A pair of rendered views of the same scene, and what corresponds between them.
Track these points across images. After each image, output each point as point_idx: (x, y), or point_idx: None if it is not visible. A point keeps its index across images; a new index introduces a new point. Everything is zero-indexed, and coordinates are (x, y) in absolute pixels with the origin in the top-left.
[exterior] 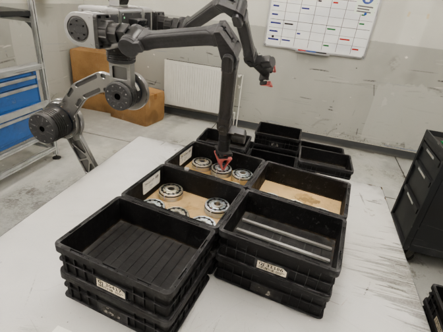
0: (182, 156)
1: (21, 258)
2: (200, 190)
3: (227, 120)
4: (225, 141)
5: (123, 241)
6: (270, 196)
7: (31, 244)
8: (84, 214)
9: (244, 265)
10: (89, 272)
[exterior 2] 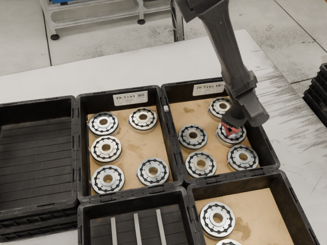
0: (199, 87)
1: (31, 93)
2: (165, 141)
3: (227, 84)
4: (236, 106)
5: (51, 137)
6: (191, 221)
7: (47, 86)
8: (99, 86)
9: None
10: None
